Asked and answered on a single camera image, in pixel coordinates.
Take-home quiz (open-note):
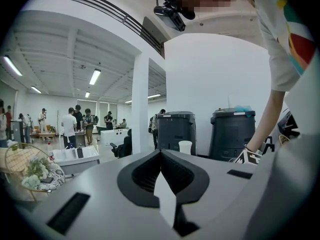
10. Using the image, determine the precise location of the teal cloth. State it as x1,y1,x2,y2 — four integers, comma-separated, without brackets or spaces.
234,104,252,113

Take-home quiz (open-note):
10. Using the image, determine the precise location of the black head-mounted camera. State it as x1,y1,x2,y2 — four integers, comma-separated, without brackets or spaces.
153,0,196,33

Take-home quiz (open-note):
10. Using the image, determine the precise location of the white flower bunch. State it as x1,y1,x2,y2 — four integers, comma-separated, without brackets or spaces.
21,156,51,191

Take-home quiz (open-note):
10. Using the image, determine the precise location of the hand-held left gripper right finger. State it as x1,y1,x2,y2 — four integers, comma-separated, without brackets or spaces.
159,148,267,240

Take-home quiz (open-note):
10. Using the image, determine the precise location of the person's right forearm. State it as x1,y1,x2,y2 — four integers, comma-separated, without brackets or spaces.
246,88,287,154

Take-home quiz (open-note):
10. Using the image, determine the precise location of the gold wire chair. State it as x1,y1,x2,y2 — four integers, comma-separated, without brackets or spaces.
4,142,66,202
278,133,292,148

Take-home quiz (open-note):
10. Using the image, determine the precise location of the black office chair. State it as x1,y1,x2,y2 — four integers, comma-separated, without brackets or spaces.
109,128,134,159

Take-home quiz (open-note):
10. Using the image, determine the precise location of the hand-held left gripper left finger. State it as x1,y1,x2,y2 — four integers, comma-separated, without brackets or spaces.
31,148,181,240

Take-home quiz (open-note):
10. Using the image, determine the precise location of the black balcony railing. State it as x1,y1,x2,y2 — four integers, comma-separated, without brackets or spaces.
34,0,165,58

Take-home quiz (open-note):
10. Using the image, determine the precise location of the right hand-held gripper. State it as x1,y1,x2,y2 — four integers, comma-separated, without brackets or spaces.
229,148,264,166

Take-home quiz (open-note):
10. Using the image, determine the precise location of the dark blue machine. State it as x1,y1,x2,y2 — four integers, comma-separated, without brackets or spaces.
157,111,197,157
208,108,257,163

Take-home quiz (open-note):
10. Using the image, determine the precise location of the person's white patterned shirt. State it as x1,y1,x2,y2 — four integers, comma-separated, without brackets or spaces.
237,0,320,93

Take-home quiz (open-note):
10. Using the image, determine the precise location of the black and white patterned cushion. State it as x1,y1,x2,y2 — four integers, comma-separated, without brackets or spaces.
39,162,67,191

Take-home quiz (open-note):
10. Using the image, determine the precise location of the white vase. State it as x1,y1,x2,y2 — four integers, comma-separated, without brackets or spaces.
178,140,193,156

